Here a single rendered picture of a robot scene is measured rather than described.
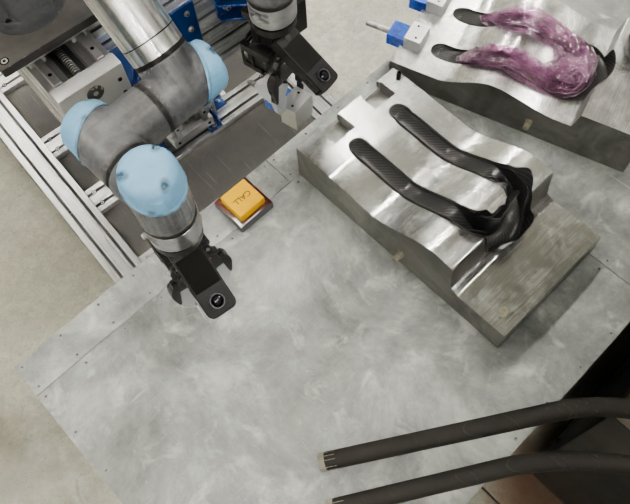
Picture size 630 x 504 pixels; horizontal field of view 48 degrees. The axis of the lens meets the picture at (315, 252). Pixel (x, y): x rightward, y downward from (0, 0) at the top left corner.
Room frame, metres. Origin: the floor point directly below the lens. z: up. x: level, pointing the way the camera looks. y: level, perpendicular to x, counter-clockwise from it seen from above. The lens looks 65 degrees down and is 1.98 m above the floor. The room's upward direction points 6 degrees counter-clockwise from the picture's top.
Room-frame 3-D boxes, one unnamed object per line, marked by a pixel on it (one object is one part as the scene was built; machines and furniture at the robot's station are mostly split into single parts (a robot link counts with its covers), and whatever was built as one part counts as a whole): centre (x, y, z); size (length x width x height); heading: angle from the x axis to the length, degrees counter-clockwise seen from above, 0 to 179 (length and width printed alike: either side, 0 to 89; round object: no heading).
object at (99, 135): (0.54, 0.24, 1.25); 0.11 x 0.11 x 0.08; 40
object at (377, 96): (0.83, -0.15, 0.87); 0.05 x 0.05 x 0.04; 39
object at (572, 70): (0.90, -0.46, 0.90); 0.26 x 0.18 x 0.08; 56
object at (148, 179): (0.45, 0.19, 1.25); 0.09 x 0.08 x 0.11; 40
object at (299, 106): (0.82, 0.04, 0.93); 0.13 x 0.05 x 0.05; 49
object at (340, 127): (0.77, -0.06, 0.87); 0.05 x 0.05 x 0.04; 39
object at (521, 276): (0.62, -0.24, 0.87); 0.50 x 0.26 x 0.14; 39
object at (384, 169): (0.64, -0.24, 0.92); 0.35 x 0.16 x 0.09; 39
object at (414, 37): (1.01, -0.21, 0.86); 0.13 x 0.05 x 0.05; 56
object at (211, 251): (0.45, 0.19, 1.09); 0.09 x 0.08 x 0.12; 32
